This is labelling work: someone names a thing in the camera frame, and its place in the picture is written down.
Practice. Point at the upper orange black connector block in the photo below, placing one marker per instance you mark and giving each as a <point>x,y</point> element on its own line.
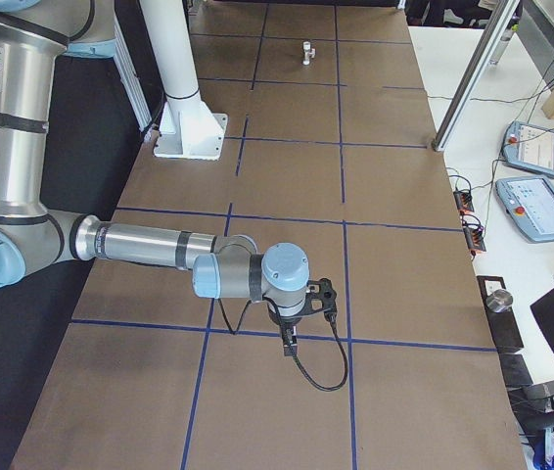
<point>464,201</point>

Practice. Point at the orange black connector block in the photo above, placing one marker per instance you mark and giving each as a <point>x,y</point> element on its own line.
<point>464,201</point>
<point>474,233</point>

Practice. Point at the teach pendant tablet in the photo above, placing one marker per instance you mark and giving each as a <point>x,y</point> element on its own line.
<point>529,147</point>
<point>529,200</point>

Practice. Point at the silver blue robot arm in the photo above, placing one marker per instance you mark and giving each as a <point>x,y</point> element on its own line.
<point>33,34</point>

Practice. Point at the white pedestal column with base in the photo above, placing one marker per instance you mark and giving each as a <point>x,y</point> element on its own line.
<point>188,129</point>

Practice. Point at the aluminium frame post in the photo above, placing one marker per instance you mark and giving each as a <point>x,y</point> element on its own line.
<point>490,37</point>

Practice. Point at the black flat plate stack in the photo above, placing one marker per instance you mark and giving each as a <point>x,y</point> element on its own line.
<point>506,337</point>

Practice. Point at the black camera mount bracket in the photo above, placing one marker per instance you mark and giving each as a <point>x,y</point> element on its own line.
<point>320,297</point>

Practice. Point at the lower orange black connector block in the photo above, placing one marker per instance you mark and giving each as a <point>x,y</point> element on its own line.
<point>474,233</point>

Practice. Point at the lower teach pendant tablet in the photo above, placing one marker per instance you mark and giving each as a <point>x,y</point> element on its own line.
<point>529,200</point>

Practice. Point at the white PPR valve fitting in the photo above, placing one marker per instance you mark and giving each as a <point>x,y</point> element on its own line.
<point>309,53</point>

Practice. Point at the silver metal cylinder weight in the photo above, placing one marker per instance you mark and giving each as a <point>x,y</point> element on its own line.
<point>499,301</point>

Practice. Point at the black chair armrest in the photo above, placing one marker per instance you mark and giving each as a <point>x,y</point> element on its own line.
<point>534,422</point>

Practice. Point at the upper teach pendant tablet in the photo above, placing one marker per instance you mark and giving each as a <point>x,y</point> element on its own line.
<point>529,147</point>

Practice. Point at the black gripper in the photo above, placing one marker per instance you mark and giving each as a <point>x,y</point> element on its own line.
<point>287,322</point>

